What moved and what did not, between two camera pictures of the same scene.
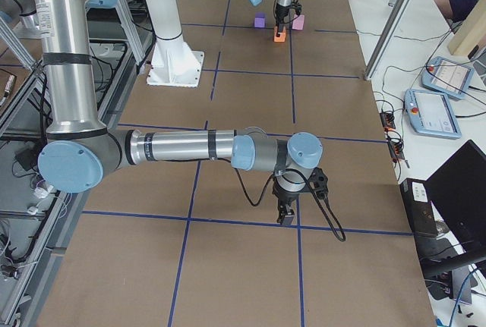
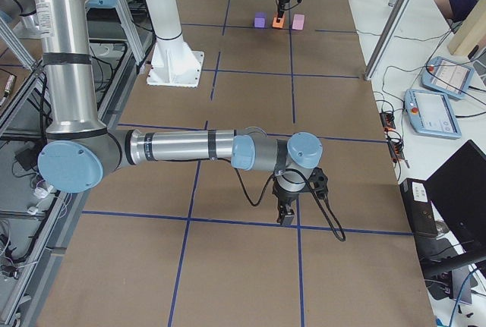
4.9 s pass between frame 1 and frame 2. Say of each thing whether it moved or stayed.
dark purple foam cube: stayed
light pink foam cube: stayed
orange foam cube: moved
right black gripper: stayed
